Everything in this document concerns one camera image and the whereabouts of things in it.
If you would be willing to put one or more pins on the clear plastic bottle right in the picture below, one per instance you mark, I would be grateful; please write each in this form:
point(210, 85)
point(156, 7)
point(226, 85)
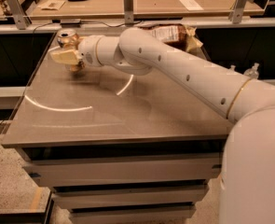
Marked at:
point(253, 71)

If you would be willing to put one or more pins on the grey drawer cabinet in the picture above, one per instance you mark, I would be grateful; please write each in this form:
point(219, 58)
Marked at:
point(93, 139)

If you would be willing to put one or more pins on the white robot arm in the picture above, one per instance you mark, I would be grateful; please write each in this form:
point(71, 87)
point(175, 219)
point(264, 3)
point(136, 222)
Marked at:
point(206, 90)

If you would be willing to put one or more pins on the metal bracket middle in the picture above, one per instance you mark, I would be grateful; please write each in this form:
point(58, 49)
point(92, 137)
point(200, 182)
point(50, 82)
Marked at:
point(128, 12)

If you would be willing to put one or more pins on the metal bracket left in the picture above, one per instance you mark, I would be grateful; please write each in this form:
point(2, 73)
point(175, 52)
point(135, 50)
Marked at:
point(20, 18)

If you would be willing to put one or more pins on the orange soda can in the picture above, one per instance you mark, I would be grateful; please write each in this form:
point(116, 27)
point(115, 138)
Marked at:
point(69, 39)

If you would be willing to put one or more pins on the brown chip bag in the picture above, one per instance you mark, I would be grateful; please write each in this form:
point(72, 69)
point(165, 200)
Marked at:
point(179, 36)

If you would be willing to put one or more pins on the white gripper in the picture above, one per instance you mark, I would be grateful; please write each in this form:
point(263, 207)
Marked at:
point(87, 51)

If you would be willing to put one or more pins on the white paper sheet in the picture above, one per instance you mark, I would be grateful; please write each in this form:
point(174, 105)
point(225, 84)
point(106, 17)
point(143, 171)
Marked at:
point(191, 5)

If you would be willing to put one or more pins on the small paper card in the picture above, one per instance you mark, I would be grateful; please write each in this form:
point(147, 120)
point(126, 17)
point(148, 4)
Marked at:
point(51, 5)

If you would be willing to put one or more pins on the clear plastic bottle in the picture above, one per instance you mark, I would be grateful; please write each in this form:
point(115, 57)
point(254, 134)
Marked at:
point(253, 71)
point(231, 69)

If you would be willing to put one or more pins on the clear plastic bottle left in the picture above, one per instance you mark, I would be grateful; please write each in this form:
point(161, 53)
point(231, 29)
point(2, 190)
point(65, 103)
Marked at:
point(231, 69)

